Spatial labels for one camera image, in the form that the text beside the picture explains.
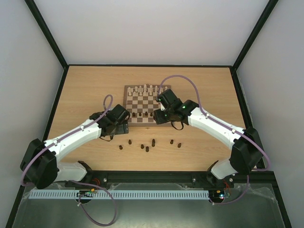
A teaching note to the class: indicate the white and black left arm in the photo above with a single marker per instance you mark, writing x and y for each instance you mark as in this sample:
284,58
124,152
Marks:
42,163

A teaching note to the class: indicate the wooden folding chess board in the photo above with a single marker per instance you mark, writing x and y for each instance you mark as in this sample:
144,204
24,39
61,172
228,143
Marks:
140,103

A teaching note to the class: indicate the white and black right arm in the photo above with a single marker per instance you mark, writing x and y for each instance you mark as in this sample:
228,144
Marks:
245,144

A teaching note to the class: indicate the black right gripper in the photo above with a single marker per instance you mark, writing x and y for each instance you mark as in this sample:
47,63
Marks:
159,117

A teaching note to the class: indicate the electronics board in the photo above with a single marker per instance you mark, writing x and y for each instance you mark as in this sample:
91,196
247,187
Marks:
222,194
87,193

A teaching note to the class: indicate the black aluminium frame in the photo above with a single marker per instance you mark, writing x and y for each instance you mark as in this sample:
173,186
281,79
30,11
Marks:
173,176

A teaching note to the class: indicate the light blue slotted cable duct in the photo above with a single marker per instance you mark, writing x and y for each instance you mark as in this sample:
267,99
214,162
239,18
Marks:
124,194

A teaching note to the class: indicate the right electronics board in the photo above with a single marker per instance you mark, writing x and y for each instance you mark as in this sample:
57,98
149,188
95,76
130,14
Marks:
222,194

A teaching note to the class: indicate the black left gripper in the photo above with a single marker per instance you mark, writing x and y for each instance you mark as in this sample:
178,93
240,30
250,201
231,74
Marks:
123,128

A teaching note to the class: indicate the left electronics board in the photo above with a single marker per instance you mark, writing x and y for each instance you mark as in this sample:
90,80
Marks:
87,193

